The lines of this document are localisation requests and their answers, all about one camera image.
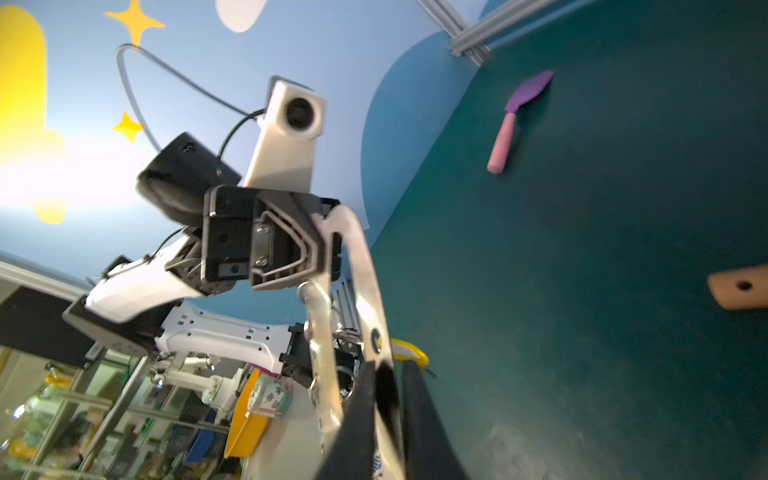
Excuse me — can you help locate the aluminium frame left post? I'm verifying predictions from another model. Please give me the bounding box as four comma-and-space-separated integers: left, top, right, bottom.
418, 0, 490, 67

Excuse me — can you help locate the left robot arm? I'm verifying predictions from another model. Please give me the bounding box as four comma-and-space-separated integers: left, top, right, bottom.
63, 129, 340, 374

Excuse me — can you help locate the green toy shovel wooden handle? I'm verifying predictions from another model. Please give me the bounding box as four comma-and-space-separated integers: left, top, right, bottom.
707, 264, 768, 310

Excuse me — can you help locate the purple pink toy spatula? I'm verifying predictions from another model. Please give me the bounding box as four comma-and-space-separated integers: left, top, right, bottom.
486, 69, 556, 176

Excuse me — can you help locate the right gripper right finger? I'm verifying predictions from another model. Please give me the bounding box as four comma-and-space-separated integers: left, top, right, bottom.
402, 361, 468, 480

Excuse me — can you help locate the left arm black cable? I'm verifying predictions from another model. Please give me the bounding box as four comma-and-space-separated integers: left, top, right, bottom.
115, 43, 268, 160

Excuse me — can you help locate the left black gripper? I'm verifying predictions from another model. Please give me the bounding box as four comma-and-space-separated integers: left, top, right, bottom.
201, 185, 341, 291

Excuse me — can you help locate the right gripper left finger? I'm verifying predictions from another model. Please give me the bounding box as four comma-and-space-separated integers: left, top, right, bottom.
315, 362, 376, 480

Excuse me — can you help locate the aluminium frame rear bar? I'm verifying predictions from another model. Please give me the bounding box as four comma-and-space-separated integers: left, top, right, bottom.
449, 0, 556, 57

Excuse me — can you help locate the yellow key with keyring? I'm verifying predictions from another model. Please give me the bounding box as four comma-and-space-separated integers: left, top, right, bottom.
390, 338, 429, 369

